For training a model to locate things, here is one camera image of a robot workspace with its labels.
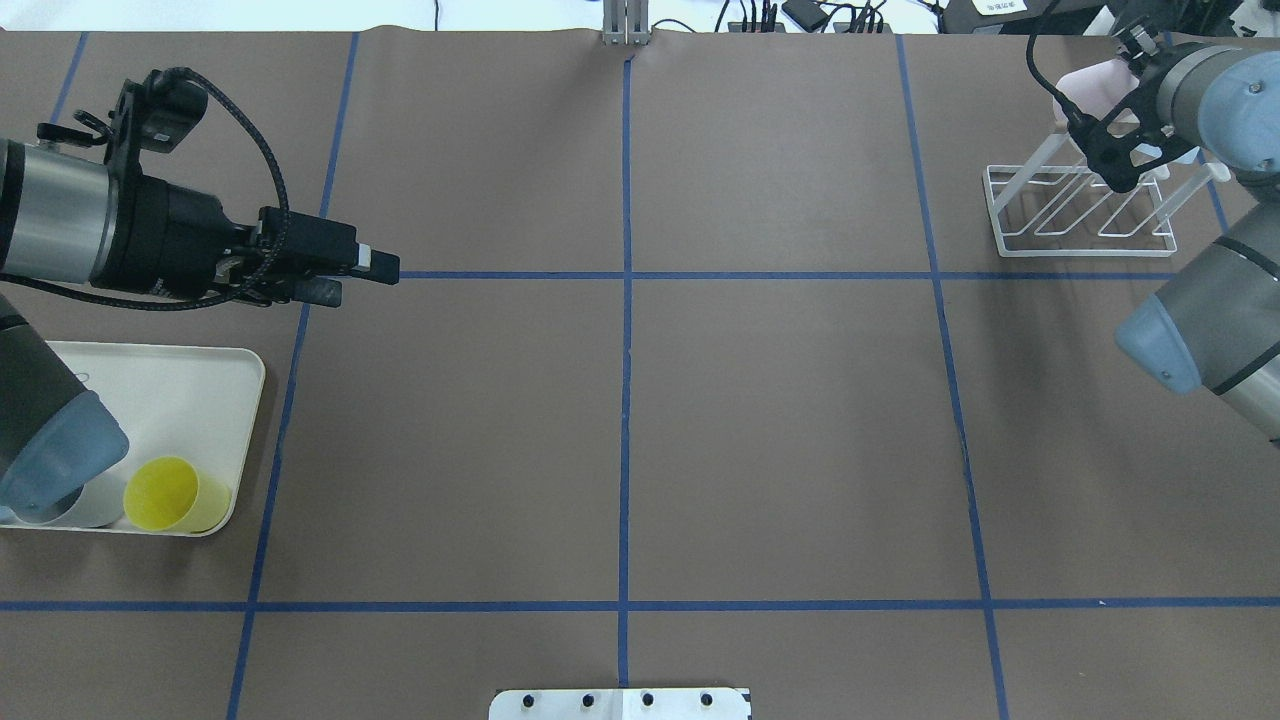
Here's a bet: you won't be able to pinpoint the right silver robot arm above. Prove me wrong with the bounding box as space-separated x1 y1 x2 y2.
1114 41 1279 445

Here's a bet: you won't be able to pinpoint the cream rabbit tray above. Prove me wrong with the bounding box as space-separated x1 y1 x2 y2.
49 340 266 503

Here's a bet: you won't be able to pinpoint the aluminium frame post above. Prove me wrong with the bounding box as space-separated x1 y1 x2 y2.
602 0 652 47

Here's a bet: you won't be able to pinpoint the grey plastic cup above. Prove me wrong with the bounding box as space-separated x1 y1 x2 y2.
13 473 127 528

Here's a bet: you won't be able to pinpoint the yellow plastic cup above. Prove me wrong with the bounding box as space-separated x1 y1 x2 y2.
123 456 233 536

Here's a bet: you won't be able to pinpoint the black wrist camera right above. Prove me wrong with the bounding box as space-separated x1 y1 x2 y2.
1065 102 1193 193

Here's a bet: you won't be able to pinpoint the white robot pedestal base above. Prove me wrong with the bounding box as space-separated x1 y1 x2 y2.
486 687 753 719

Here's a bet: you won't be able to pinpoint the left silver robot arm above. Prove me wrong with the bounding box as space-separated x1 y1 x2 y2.
3 135 302 514

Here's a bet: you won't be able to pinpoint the white wire cup rack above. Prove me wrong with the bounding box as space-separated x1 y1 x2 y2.
982 131 1233 259

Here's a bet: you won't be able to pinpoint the pink plastic cup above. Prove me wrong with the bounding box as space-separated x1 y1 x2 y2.
1055 58 1139 119

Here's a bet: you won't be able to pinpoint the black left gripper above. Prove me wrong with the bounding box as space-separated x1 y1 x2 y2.
92 176 401 307

